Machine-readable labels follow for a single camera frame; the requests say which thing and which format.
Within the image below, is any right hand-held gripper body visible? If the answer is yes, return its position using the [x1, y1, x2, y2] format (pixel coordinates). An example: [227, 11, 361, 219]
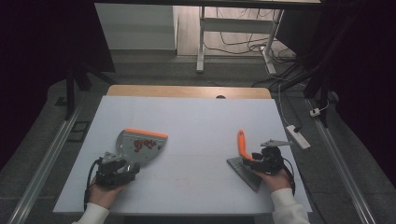
[248, 138, 293, 175]

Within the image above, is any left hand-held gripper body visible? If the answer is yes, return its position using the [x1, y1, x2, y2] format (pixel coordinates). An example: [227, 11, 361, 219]
[94, 151, 141, 189]

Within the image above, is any orange handled grey brush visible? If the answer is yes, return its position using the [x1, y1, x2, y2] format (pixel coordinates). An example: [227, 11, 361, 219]
[226, 129, 263, 192]

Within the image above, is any grey dustpan orange edge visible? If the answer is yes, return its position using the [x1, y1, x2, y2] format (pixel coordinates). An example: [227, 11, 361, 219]
[115, 127, 169, 166]

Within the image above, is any pile of red beans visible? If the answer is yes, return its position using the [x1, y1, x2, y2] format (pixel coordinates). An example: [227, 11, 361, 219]
[133, 138, 163, 154]

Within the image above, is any person's right hand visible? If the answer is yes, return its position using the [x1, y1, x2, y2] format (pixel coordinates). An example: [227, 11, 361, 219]
[253, 167, 292, 193]

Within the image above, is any person's left hand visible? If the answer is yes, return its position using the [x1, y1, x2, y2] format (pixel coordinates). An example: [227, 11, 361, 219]
[88, 181, 129, 210]

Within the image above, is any white power strip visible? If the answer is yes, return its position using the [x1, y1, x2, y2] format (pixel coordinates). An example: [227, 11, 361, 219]
[286, 124, 312, 150]

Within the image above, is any white table mat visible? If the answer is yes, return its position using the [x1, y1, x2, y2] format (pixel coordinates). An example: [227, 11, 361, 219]
[52, 95, 313, 217]

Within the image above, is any white small adapter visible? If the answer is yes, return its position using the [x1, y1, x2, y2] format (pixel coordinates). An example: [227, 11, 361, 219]
[309, 102, 331, 119]

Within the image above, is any black metal stand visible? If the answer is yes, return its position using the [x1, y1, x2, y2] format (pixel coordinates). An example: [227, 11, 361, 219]
[63, 60, 110, 121]
[251, 18, 362, 129]

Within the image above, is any wooden table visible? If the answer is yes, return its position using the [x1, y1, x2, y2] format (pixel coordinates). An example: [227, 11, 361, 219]
[106, 84, 273, 100]

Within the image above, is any white cabinet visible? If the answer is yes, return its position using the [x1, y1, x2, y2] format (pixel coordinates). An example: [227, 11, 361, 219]
[94, 3, 179, 51]

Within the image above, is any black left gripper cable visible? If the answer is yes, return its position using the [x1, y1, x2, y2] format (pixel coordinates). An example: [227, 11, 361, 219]
[82, 157, 105, 212]

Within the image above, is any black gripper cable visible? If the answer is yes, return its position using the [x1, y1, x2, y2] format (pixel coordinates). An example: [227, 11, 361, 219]
[280, 156, 297, 196]
[82, 157, 105, 212]

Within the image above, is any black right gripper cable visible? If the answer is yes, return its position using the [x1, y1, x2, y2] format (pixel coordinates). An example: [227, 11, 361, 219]
[280, 156, 297, 196]

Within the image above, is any black floor frame plate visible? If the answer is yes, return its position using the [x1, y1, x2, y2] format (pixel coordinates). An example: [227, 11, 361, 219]
[66, 120, 92, 144]

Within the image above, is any white power strip cable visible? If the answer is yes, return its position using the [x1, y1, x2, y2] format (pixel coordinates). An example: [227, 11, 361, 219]
[277, 83, 293, 127]

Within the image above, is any aluminium rail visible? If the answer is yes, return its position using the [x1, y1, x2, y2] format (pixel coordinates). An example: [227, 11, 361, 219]
[305, 98, 378, 224]
[7, 104, 84, 224]

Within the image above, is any tangle of black floor cables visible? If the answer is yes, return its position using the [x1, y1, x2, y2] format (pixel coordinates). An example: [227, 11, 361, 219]
[204, 7, 298, 64]

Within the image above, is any white desk frame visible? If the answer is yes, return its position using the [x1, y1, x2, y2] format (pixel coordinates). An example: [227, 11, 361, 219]
[195, 6, 285, 76]

